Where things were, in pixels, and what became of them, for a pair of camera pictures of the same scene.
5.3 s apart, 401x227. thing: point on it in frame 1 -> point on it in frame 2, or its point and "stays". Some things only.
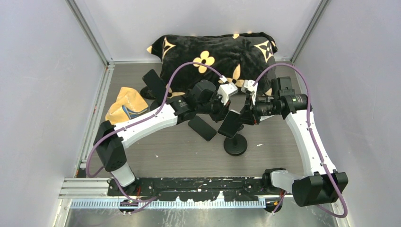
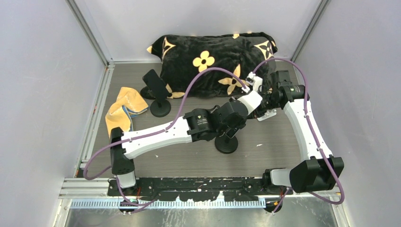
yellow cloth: x=129 y=103 stays
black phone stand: x=237 y=145 -> x=225 y=144
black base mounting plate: x=193 y=189 stays
